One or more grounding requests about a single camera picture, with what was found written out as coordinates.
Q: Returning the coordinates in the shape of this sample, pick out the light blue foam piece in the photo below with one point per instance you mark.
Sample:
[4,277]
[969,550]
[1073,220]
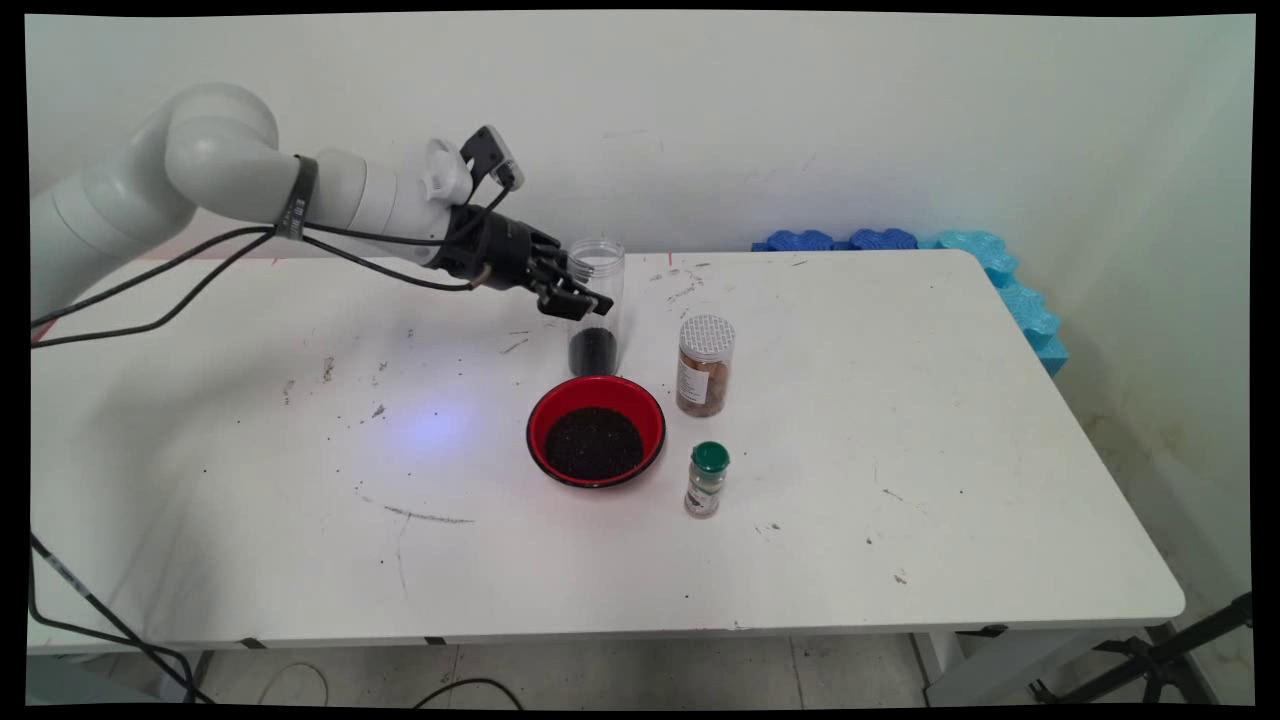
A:
[975,250]
[1035,325]

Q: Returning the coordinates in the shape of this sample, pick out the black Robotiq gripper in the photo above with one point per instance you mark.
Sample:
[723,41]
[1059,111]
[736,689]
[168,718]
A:
[495,255]

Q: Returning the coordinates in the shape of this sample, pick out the brown-filled jar with white lid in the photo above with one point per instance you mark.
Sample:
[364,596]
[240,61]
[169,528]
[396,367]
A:
[705,375]

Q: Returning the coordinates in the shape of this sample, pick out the black tripod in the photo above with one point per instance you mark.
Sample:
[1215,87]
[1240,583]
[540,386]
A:
[1160,660]

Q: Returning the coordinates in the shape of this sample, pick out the black seeds pile in bowl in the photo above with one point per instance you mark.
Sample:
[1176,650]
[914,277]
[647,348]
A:
[595,445]

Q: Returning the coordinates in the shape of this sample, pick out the dark blue foam piece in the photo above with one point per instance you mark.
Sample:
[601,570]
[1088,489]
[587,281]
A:
[882,239]
[795,241]

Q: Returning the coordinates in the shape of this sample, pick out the red bowl with black rim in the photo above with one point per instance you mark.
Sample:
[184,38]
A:
[565,402]

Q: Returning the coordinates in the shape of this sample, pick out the small spice jar green cap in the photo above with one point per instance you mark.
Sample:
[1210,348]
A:
[708,480]

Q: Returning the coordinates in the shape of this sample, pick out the tall clear plastic jar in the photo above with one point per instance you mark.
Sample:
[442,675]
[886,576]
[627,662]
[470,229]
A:
[602,268]

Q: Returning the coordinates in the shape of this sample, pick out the white table leg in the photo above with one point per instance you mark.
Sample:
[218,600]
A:
[990,665]

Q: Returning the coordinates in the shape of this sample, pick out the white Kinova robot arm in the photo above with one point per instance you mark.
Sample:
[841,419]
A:
[220,150]

